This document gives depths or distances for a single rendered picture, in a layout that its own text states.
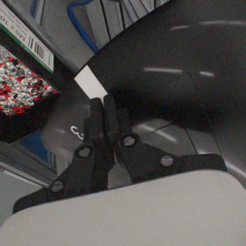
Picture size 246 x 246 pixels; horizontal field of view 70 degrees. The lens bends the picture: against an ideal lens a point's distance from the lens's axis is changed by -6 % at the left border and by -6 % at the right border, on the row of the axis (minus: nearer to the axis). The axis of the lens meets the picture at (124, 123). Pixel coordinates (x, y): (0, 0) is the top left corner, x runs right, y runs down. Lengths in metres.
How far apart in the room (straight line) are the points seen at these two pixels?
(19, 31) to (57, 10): 0.91
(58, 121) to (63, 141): 0.03
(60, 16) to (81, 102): 1.04
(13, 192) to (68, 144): 1.13
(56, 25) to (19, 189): 0.99
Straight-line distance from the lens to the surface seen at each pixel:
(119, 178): 0.20
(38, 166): 0.65
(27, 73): 0.30
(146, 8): 0.86
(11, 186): 1.34
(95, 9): 1.08
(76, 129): 0.18
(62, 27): 1.21
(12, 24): 0.26
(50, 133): 0.21
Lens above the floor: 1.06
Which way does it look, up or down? 31 degrees down
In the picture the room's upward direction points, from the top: 166 degrees clockwise
